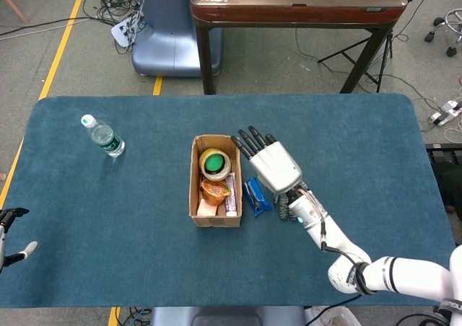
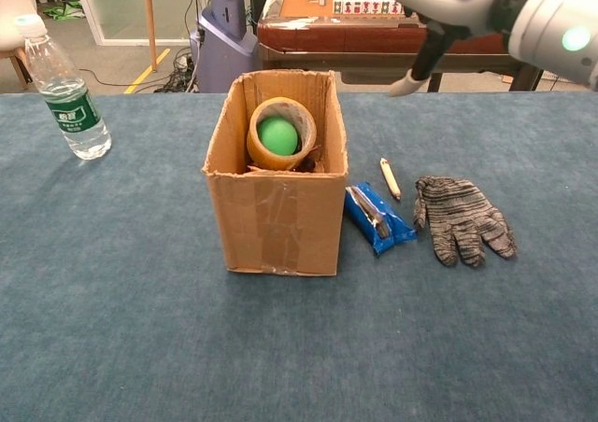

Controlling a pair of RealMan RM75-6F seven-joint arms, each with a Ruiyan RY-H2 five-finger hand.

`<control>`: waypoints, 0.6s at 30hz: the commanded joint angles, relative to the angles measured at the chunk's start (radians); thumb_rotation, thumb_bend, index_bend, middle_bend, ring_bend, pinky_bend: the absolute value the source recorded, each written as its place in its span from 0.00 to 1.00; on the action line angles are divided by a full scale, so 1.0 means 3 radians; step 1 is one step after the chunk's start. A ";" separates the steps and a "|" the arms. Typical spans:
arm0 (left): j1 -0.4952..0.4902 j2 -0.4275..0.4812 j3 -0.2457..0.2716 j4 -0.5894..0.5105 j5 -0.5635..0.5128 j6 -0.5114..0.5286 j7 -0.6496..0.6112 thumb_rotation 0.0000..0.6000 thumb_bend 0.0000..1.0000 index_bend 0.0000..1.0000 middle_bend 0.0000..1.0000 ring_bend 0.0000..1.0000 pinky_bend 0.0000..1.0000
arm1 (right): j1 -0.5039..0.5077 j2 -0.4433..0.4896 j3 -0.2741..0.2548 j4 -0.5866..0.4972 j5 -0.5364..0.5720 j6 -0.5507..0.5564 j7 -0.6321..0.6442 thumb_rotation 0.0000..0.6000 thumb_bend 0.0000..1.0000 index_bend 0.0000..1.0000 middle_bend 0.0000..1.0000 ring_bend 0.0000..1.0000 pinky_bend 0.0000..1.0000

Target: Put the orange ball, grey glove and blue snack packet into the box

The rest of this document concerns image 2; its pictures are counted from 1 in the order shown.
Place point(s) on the gray striped knit glove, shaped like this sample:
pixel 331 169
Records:
pixel 462 216

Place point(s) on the blue snack packet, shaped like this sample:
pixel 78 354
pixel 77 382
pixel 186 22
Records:
pixel 394 230

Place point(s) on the blue gray robot base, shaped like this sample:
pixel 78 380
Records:
pixel 224 44

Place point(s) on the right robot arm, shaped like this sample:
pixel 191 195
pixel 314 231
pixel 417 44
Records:
pixel 556 16

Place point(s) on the cardboard box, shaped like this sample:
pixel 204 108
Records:
pixel 275 221

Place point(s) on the face-up mahjong tile row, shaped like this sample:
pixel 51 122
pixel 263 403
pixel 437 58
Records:
pixel 364 6

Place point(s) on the brown mahjong table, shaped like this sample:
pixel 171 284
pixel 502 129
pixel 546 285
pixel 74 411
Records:
pixel 327 34

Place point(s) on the white plastic basket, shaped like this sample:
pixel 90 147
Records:
pixel 558 77

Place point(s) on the short wooden pencil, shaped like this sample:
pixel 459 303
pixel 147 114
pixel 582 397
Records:
pixel 390 179

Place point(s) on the green ball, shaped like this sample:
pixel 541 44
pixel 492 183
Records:
pixel 278 135

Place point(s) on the yellow packing tape roll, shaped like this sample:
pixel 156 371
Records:
pixel 261 153

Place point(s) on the wooden pole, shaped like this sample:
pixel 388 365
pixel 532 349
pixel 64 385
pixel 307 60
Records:
pixel 150 20

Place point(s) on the green sheet on floor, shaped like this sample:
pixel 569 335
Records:
pixel 65 11

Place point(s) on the clear water bottle green label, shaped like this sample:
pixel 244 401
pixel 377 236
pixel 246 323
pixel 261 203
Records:
pixel 70 109

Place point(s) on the beige chair wooden legs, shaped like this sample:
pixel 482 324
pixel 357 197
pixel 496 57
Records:
pixel 14 20

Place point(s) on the blue table cloth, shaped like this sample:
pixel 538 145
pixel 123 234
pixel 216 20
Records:
pixel 140 324

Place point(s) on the white glass door frame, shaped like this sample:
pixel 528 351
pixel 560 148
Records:
pixel 89 11

